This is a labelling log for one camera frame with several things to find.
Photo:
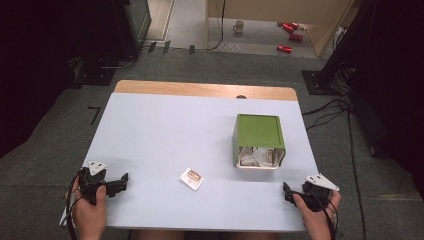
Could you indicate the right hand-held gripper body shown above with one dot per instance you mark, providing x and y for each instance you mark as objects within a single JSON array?
[{"x": 315, "y": 195}]

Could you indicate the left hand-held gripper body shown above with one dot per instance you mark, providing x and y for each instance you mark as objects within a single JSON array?
[{"x": 92, "y": 183}]

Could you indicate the green storage box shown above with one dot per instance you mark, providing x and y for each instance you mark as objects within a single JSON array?
[{"x": 258, "y": 132}]

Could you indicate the white packet with orange print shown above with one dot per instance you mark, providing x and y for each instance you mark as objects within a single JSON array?
[{"x": 192, "y": 179}]

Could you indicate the person's right hand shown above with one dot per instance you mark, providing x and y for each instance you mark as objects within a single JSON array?
[{"x": 315, "y": 218}]

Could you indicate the person's left hand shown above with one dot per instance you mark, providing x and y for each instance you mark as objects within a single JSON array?
[{"x": 88, "y": 215}]

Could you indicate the pile of white packets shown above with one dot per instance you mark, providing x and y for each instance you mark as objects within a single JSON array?
[{"x": 258, "y": 156}]

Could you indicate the white table mat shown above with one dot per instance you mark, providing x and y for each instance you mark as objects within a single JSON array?
[{"x": 186, "y": 146}]

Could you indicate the black stand base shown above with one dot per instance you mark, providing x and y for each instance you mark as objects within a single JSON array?
[
  {"x": 91, "y": 75},
  {"x": 315, "y": 81}
]

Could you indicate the black tape strip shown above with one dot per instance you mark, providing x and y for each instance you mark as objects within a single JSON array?
[
  {"x": 152, "y": 47},
  {"x": 191, "y": 49},
  {"x": 166, "y": 47}
]

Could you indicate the red can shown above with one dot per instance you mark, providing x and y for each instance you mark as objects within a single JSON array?
[
  {"x": 284, "y": 49},
  {"x": 295, "y": 37},
  {"x": 288, "y": 26}
]

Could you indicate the grey mug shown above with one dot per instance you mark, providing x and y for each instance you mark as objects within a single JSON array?
[{"x": 238, "y": 26}]

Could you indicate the wooden shelf unit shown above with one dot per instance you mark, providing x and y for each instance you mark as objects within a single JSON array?
[{"x": 266, "y": 10}]

